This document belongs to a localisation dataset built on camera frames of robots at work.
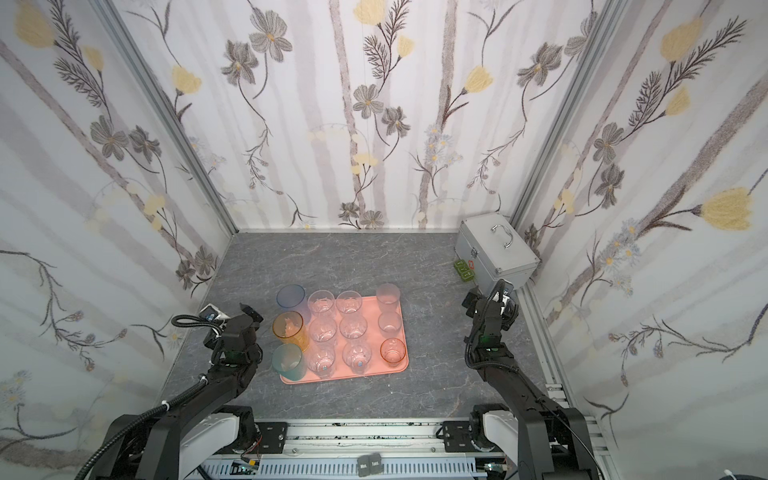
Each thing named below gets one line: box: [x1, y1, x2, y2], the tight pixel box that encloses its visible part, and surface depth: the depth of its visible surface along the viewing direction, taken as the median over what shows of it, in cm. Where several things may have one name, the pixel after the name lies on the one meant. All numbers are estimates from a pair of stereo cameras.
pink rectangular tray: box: [280, 296, 409, 384], surface depth 90 cm
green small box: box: [454, 259, 475, 282], surface depth 109 cm
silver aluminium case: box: [454, 212, 540, 297], surface depth 98 cm
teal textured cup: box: [272, 343, 307, 381], surface depth 82 cm
